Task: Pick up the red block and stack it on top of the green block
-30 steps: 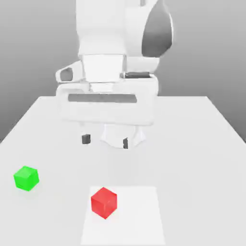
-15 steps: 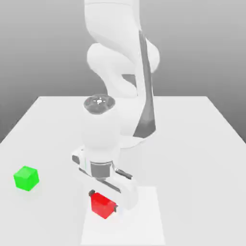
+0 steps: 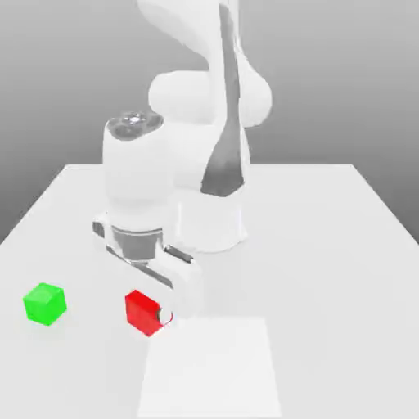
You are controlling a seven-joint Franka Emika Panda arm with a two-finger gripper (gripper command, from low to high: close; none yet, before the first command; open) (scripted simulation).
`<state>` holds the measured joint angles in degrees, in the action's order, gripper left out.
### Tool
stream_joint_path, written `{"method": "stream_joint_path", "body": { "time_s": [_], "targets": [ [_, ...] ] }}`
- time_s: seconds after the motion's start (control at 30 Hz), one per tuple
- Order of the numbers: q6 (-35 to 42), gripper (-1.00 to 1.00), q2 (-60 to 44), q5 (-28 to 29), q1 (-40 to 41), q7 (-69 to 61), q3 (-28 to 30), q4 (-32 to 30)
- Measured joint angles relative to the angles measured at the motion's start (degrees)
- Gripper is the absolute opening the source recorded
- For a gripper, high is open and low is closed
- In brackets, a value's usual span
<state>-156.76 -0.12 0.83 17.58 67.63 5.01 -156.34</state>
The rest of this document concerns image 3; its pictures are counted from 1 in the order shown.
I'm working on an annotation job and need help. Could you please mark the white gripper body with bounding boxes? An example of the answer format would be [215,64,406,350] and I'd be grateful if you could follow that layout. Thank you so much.
[104,244,202,321]

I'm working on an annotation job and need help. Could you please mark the small green cube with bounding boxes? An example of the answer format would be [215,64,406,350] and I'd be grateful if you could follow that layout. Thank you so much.
[22,282,68,327]

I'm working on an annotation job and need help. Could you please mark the small red cube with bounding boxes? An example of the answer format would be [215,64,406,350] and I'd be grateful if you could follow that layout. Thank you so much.
[124,289,173,338]

